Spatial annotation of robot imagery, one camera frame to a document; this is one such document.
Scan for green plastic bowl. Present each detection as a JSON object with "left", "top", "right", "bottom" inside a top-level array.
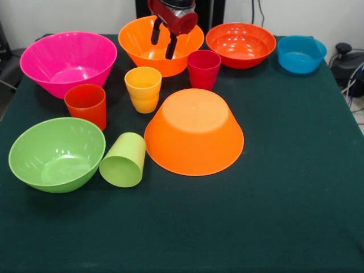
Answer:
[{"left": 8, "top": 117, "right": 107, "bottom": 194}]

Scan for green plastic cup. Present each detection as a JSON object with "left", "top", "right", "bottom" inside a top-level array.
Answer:
[{"left": 98, "top": 131, "right": 147, "bottom": 188}]

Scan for blue plastic bowl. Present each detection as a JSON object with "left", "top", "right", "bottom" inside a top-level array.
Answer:
[{"left": 277, "top": 35, "right": 328, "bottom": 75}]

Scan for red plastic cup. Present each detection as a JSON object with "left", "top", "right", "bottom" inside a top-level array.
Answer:
[{"left": 64, "top": 83, "right": 107, "bottom": 131}]

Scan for black equipment box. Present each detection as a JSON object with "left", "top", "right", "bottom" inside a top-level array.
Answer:
[{"left": 0, "top": 19, "right": 13, "bottom": 60}]

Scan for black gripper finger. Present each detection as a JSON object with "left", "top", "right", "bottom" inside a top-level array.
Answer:
[
  {"left": 150, "top": 17, "right": 165, "bottom": 46},
  {"left": 165, "top": 31, "right": 180, "bottom": 61}
]

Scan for red-orange plastic bowl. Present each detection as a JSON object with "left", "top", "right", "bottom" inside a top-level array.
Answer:
[{"left": 205, "top": 22, "right": 277, "bottom": 70}]

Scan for orange plastic bowl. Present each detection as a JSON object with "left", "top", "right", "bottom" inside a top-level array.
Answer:
[
  {"left": 143, "top": 88, "right": 245, "bottom": 177},
  {"left": 118, "top": 15, "right": 205, "bottom": 77}
]

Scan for black hanging cable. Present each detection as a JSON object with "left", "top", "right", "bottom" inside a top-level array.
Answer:
[{"left": 251, "top": 0, "right": 266, "bottom": 28}]

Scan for pink plastic bowl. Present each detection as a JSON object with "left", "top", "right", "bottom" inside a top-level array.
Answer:
[{"left": 19, "top": 31, "right": 118, "bottom": 100}]

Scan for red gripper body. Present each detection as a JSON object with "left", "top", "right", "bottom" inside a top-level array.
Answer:
[{"left": 146, "top": 0, "right": 199, "bottom": 36}]

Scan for yellow plastic cup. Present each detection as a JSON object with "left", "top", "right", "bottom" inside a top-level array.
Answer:
[{"left": 124, "top": 66, "right": 163, "bottom": 114}]

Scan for tangled floor cables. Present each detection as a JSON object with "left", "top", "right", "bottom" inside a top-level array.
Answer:
[{"left": 340, "top": 61, "right": 364, "bottom": 126}]

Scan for dark green table cloth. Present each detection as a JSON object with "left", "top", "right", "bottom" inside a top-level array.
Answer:
[{"left": 0, "top": 33, "right": 364, "bottom": 273}]

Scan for black cabinet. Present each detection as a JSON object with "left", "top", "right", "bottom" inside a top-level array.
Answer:
[{"left": 135, "top": 0, "right": 226, "bottom": 29}]

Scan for magenta plastic cup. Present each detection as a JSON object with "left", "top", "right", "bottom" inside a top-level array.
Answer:
[{"left": 187, "top": 49, "right": 222, "bottom": 92}]

